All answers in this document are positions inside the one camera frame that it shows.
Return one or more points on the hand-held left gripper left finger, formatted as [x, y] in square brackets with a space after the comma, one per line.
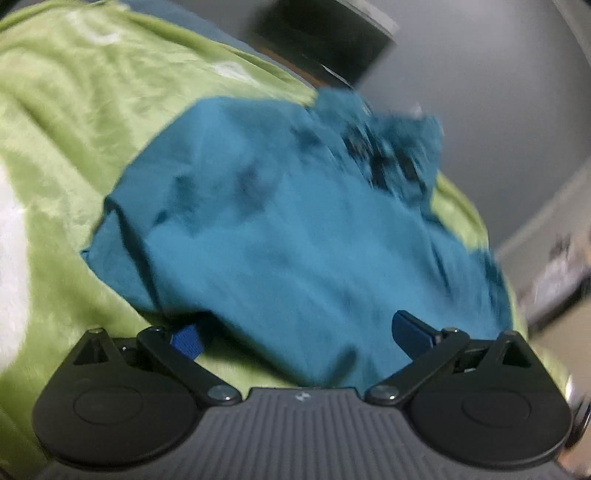
[187, 342]

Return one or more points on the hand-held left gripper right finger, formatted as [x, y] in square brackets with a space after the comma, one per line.
[411, 333]

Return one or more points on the teal hooded jacket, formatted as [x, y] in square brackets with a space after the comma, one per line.
[277, 240]

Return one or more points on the wooden television stand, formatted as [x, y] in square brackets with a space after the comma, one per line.
[295, 64]

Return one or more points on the green fleece blanket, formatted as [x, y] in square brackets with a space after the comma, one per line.
[69, 115]

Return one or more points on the white door frame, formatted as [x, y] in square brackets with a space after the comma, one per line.
[540, 226]

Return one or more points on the black television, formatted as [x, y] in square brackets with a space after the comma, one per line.
[332, 32]

